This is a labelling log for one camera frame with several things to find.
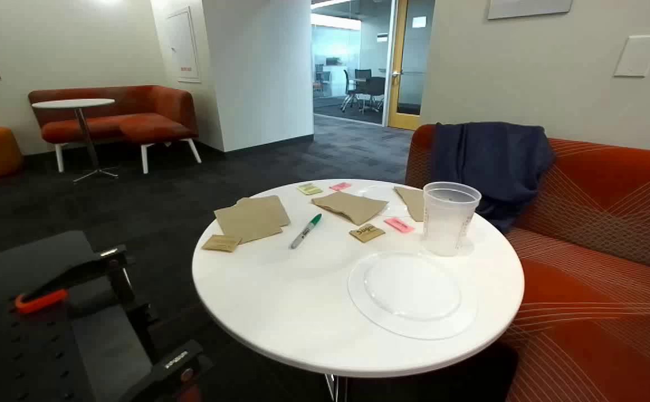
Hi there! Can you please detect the green capped grey marker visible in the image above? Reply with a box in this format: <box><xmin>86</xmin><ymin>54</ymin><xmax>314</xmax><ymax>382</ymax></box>
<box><xmin>287</xmin><ymin>212</ymin><xmax>322</xmax><ymax>250</ymax></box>

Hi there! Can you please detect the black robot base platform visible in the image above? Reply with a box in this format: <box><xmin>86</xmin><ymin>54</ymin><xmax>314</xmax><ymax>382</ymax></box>
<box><xmin>0</xmin><ymin>229</ymin><xmax>144</xmax><ymax>402</ymax></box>

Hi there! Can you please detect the pink sweetener packet near cup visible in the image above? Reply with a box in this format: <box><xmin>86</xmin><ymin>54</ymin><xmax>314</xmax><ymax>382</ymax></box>
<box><xmin>383</xmin><ymin>216</ymin><xmax>416</xmax><ymax>235</ymax></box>

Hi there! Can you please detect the brown paper napkin by cup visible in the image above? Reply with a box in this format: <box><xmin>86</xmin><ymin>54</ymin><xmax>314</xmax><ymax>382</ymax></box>
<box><xmin>392</xmin><ymin>184</ymin><xmax>424</xmax><ymax>220</ymax></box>

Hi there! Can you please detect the transparent plastic cup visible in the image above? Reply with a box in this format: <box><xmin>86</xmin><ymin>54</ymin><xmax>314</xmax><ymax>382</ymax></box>
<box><xmin>422</xmin><ymin>181</ymin><xmax>482</xmax><ymax>255</ymax></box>

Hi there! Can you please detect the pink sweetener packet far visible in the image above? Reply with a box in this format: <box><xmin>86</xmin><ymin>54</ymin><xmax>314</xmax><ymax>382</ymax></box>
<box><xmin>329</xmin><ymin>181</ymin><xmax>351</xmax><ymax>191</ymax></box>

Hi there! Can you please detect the yellow green sugar packet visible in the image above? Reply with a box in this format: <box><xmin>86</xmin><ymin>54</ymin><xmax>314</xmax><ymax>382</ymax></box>
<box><xmin>296</xmin><ymin>183</ymin><xmax>323</xmax><ymax>196</ymax></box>

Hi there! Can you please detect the brown paper napkin centre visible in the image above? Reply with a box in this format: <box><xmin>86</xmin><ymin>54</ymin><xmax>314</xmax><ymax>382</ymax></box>
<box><xmin>314</xmin><ymin>191</ymin><xmax>386</xmax><ymax>226</ymax></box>

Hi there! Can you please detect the small brown sugar packet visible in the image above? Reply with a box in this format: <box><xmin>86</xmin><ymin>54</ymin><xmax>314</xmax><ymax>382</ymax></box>
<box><xmin>351</xmin><ymin>223</ymin><xmax>383</xmax><ymax>244</ymax></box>

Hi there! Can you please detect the large brown paper napkin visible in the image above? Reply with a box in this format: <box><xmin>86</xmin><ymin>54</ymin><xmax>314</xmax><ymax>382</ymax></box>
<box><xmin>214</xmin><ymin>196</ymin><xmax>291</xmax><ymax>244</ymax></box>

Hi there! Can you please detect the office chair behind glass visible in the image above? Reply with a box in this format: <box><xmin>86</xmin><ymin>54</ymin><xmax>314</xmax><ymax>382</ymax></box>
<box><xmin>340</xmin><ymin>69</ymin><xmax>383</xmax><ymax>112</ymax></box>

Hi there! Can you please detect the small brown paper piece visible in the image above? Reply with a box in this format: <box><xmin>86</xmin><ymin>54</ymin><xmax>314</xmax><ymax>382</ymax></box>
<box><xmin>201</xmin><ymin>235</ymin><xmax>238</xmax><ymax>253</ymax></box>

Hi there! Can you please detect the clear plastic plate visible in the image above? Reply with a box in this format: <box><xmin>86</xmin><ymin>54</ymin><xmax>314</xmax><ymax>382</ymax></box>
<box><xmin>348</xmin><ymin>253</ymin><xmax>475</xmax><ymax>340</ymax></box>

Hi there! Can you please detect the navy blue jacket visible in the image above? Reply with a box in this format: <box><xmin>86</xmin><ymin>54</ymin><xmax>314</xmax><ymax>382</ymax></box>
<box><xmin>429</xmin><ymin>123</ymin><xmax>554</xmax><ymax>231</ymax></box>

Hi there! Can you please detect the orange bench sofa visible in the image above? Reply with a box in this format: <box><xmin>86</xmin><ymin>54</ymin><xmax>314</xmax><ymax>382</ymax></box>
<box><xmin>29</xmin><ymin>85</ymin><xmax>199</xmax><ymax>164</ymax></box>

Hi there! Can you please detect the small round white side table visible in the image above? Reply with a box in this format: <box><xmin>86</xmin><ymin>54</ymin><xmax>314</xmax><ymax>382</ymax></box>
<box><xmin>32</xmin><ymin>97</ymin><xmax>119</xmax><ymax>183</ymax></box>

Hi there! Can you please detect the orange patterned sofa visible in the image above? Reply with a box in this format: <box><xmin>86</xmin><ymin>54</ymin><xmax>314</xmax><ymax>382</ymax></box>
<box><xmin>402</xmin><ymin>123</ymin><xmax>650</xmax><ymax>402</ymax></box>

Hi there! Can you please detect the wooden door frame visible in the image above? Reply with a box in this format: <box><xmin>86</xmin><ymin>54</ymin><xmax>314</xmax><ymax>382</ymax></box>
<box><xmin>386</xmin><ymin>0</ymin><xmax>420</xmax><ymax>130</ymax></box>

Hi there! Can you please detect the black camera stand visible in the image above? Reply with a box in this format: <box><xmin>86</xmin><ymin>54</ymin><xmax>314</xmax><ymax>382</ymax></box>
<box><xmin>97</xmin><ymin>246</ymin><xmax>213</xmax><ymax>402</ymax></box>

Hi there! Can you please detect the white wall plate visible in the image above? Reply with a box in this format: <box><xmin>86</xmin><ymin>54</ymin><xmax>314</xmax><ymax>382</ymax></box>
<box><xmin>615</xmin><ymin>34</ymin><xmax>650</xmax><ymax>77</ymax></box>

